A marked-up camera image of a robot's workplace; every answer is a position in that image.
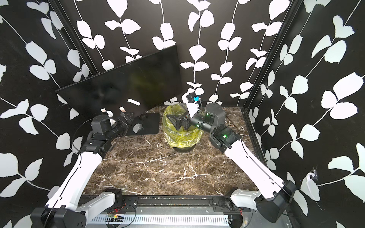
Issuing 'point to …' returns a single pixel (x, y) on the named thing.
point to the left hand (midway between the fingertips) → (133, 116)
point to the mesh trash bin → (186, 149)
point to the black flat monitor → (135, 86)
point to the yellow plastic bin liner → (182, 138)
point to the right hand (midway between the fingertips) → (174, 110)
